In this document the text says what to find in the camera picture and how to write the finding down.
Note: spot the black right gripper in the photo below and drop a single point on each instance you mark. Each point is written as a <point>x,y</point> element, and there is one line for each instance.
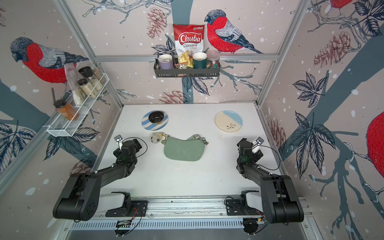
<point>243,139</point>

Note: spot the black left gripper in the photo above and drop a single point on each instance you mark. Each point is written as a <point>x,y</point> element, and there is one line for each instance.
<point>138,145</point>

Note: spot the yellow plush bird keychain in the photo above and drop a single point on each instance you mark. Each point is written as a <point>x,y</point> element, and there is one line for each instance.
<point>156,137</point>

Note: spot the green fabric handbag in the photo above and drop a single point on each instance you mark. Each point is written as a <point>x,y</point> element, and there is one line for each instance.
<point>190,150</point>

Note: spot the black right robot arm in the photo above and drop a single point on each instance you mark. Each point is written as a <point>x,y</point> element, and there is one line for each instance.
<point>279,200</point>

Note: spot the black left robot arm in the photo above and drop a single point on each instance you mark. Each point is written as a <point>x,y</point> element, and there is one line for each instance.
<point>79,198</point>

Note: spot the clear plastic bag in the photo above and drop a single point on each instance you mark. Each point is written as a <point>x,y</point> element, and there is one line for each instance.
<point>72,79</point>

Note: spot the red Chuba chips bag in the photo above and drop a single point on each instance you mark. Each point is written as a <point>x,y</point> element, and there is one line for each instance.
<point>189,38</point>

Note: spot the blue striped plate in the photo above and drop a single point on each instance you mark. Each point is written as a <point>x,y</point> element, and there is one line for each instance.
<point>151,127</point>

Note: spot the cream and blue plate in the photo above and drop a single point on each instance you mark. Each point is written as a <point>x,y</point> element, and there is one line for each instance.
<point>228,121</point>

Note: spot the black bowl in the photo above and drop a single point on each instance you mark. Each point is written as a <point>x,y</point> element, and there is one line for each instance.
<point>156,117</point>

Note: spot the orange spice jar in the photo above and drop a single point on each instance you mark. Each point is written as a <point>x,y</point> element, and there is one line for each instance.
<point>66,110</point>

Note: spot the tall black lid spice jar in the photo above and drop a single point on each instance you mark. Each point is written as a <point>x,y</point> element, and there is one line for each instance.
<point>88,74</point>

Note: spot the purple mug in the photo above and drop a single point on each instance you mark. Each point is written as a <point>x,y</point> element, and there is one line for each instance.
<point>165,61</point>

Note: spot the pink lidded jar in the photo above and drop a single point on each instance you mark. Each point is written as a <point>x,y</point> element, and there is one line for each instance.
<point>213,59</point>

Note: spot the green mug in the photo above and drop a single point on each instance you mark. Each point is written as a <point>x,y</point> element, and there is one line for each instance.
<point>200,60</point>

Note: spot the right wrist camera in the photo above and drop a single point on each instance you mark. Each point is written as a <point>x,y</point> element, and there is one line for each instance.
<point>257,144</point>

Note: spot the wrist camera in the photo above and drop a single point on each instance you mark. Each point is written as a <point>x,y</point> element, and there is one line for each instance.
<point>119,140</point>
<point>257,144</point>

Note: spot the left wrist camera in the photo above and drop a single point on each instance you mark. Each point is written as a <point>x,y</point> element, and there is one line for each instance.
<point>119,140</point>

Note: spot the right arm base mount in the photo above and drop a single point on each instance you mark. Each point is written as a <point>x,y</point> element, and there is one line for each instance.
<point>248,204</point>

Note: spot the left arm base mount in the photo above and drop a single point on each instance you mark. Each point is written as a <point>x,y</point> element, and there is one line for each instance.
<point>129,207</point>

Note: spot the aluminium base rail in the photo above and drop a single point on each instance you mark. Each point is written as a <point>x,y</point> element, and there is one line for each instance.
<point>171,208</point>

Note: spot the white wire wall rack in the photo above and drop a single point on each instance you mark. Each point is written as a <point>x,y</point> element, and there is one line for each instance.
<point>63,127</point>

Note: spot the black wall shelf basket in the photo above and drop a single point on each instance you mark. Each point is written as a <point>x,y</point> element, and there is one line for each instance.
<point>169,70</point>

